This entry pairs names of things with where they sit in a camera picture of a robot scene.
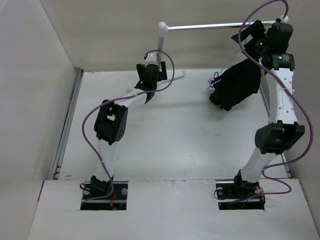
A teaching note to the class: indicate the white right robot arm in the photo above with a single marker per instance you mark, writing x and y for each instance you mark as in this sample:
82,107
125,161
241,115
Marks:
282,130

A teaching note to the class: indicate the light blue clothes hanger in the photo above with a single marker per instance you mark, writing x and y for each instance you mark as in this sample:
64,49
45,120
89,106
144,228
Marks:
213,80

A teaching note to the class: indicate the white metal clothes rack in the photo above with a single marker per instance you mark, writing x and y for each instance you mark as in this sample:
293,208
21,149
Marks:
163,29

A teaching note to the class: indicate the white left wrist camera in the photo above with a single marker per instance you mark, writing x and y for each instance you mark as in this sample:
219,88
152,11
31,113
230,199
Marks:
151,59

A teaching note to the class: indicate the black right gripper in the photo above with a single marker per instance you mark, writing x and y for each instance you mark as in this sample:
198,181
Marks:
257,30

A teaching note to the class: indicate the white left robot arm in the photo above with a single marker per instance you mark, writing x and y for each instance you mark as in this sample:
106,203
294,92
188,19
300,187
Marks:
110,126

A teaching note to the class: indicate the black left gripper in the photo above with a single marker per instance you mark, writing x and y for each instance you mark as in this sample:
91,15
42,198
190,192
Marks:
161,75

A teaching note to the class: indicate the left aluminium table rail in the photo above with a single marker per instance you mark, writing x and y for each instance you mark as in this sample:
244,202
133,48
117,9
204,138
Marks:
60,152

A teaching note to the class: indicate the black trousers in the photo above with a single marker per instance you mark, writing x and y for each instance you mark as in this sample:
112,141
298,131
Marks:
236,84

